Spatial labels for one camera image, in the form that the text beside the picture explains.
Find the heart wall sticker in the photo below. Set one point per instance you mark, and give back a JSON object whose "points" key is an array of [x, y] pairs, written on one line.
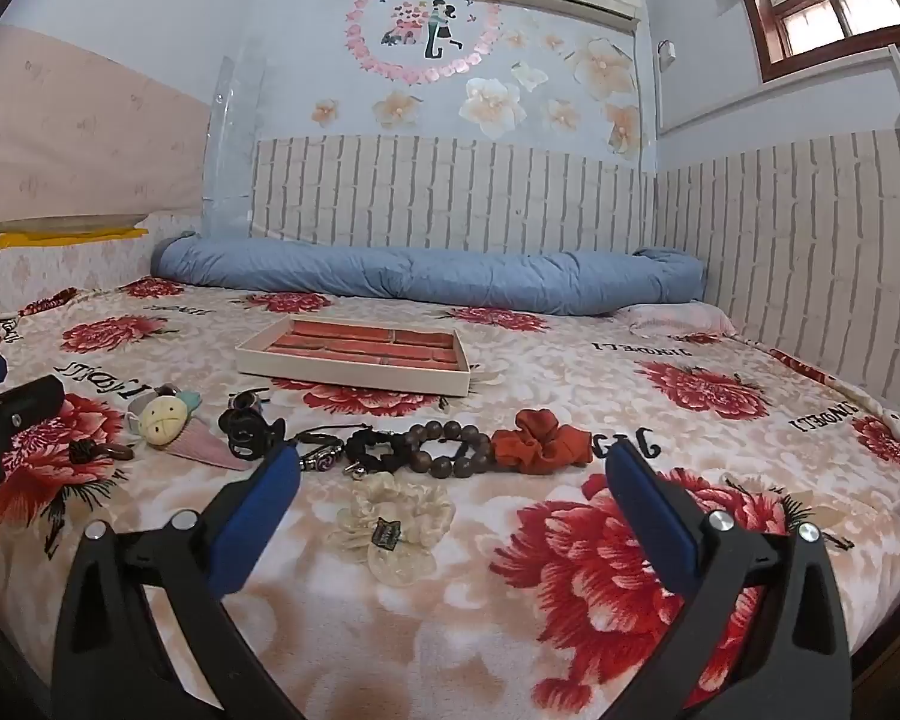
{"points": [[427, 22]]}

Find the clear plastic sheet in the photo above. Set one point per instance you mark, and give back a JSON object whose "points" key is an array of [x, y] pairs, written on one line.
{"points": [[229, 165]]}

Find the black scrunchie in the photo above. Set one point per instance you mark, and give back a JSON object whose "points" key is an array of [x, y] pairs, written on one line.
{"points": [[361, 457]]}

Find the cream scrunchie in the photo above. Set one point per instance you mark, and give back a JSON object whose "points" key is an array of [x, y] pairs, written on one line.
{"points": [[390, 525]]}

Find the small white wall fixture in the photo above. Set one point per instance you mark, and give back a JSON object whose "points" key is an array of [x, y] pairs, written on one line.
{"points": [[667, 52]]}

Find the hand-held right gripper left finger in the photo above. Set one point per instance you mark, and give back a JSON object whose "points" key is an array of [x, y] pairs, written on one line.
{"points": [[262, 510]]}

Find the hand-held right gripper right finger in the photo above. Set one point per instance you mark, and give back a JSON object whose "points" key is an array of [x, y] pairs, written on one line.
{"points": [[660, 517]]}

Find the wooden framed window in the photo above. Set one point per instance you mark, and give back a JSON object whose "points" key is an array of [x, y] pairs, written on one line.
{"points": [[817, 11]]}

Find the pink pillow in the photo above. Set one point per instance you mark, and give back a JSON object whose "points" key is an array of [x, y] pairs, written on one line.
{"points": [[675, 320]]}

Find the rust red scrunchie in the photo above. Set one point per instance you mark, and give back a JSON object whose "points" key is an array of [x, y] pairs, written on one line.
{"points": [[544, 444]]}

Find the yellow tape strip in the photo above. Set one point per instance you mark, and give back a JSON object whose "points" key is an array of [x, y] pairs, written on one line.
{"points": [[67, 238]]}

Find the black hair claw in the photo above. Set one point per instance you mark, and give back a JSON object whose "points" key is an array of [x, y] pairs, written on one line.
{"points": [[244, 439]]}

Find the floral printed blanket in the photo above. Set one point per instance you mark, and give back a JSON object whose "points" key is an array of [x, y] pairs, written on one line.
{"points": [[495, 615]]}

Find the brick-pattern jewelry tray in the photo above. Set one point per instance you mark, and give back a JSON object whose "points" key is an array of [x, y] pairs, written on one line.
{"points": [[360, 356]]}

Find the wooden board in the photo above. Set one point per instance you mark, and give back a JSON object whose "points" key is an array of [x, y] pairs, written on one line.
{"points": [[60, 223]]}

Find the pink pineapple hair clip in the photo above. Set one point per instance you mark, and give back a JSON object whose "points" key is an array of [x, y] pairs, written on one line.
{"points": [[169, 420]]}

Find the rolled blue duvet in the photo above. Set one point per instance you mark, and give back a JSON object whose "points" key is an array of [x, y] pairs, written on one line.
{"points": [[420, 274]]}

